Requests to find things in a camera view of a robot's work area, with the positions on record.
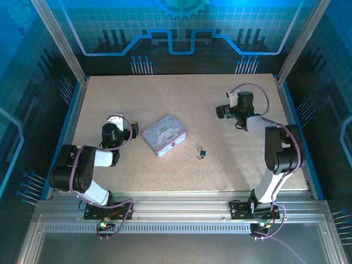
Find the cartoon print tin box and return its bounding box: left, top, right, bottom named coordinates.
left=142, top=114, right=188, bottom=158

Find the small circuit board with LEDs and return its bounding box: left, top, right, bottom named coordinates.
left=96, top=218, right=116, bottom=240
left=249, top=221, right=272, bottom=240

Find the grey metal panel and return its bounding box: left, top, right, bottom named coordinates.
left=16, top=221, right=349, bottom=264

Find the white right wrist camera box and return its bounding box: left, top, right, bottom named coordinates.
left=225, top=91, right=238, bottom=108

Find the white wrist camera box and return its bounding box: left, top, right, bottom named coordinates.
left=225, top=91, right=238, bottom=108
left=106, top=112, right=125, bottom=130

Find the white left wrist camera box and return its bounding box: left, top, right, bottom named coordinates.
left=106, top=112, right=125, bottom=130

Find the aluminium side rail blue edge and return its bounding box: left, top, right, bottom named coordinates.
left=45, top=76, right=90, bottom=200
left=274, top=75, right=325, bottom=200

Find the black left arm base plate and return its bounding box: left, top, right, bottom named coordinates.
left=83, top=201, right=135, bottom=221

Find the aluminium mounting rail beam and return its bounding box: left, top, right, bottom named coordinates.
left=37, top=191, right=329, bottom=225

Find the aluminium frame post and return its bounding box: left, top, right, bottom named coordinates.
left=276, top=0, right=333, bottom=86
left=30, top=0, right=91, bottom=85

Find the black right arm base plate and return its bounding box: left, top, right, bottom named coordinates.
left=229, top=200, right=281, bottom=221

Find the slotted grey cable duct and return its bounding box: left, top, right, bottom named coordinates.
left=43, top=224, right=255, bottom=234

